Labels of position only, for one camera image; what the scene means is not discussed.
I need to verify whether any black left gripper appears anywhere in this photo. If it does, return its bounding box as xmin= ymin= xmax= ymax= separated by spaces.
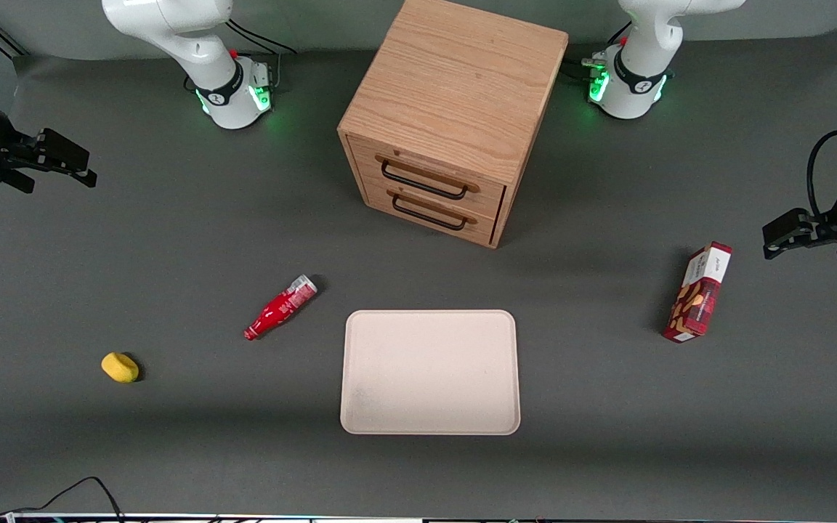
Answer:
xmin=762 ymin=190 xmax=837 ymax=261

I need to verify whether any red coke bottle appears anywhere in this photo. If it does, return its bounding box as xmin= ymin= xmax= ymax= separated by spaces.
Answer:
xmin=243 ymin=274 xmax=318 ymax=341

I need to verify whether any beige rectangular tray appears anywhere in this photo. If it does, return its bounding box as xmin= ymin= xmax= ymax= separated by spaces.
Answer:
xmin=339 ymin=309 xmax=521 ymax=437

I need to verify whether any red cookie box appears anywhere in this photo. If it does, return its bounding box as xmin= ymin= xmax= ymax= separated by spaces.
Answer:
xmin=662 ymin=241 xmax=734 ymax=344

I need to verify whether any yellow sponge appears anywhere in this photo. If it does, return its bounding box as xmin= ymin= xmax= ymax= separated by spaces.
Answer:
xmin=100 ymin=352 xmax=140 ymax=384

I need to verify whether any wooden drawer front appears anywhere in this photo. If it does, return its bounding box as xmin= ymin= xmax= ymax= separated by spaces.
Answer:
xmin=363 ymin=179 xmax=501 ymax=246
xmin=348 ymin=134 xmax=508 ymax=220

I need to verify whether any wooden drawer cabinet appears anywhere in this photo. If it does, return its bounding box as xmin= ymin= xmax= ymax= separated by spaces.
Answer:
xmin=337 ymin=0 xmax=570 ymax=250

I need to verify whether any black right base cable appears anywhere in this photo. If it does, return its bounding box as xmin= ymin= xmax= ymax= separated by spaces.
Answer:
xmin=224 ymin=17 xmax=298 ymax=57

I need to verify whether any black base cable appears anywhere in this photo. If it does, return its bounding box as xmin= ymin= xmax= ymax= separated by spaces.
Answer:
xmin=224 ymin=17 xmax=298 ymax=57
xmin=562 ymin=22 xmax=634 ymax=84

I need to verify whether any black left base cable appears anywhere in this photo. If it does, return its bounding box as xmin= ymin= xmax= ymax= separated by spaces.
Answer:
xmin=562 ymin=22 xmax=634 ymax=84

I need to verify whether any black table edge cable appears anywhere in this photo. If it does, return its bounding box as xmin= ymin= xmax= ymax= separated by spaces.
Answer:
xmin=0 ymin=476 xmax=125 ymax=523

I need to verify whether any black drawer handle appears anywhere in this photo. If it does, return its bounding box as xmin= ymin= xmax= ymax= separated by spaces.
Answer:
xmin=391 ymin=192 xmax=469 ymax=232
xmin=380 ymin=160 xmax=470 ymax=201

